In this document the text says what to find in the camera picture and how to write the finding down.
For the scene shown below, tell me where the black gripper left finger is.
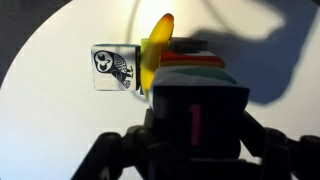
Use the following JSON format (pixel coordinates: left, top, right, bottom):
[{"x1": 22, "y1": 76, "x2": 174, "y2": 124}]
[{"x1": 70, "y1": 108, "x2": 158, "y2": 180}]

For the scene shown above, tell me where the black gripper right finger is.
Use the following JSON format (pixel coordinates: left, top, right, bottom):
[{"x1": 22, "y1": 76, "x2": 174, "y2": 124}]
[{"x1": 240, "y1": 110, "x2": 320, "y2": 180}]

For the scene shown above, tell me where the white owl picture block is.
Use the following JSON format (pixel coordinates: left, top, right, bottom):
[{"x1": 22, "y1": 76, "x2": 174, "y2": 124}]
[{"x1": 90, "y1": 43, "x2": 142, "y2": 92}]

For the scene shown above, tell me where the small green block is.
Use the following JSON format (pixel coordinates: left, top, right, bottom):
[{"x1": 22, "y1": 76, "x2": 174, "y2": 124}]
[{"x1": 139, "y1": 37, "x2": 150, "y2": 55}]

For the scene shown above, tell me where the grey and pink block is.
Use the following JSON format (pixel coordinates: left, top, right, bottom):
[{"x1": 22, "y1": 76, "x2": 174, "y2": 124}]
[{"x1": 169, "y1": 37, "x2": 209, "y2": 54}]

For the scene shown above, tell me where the yellow toy banana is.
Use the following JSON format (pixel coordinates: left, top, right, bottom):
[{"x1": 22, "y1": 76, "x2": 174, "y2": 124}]
[{"x1": 139, "y1": 12, "x2": 176, "y2": 100}]

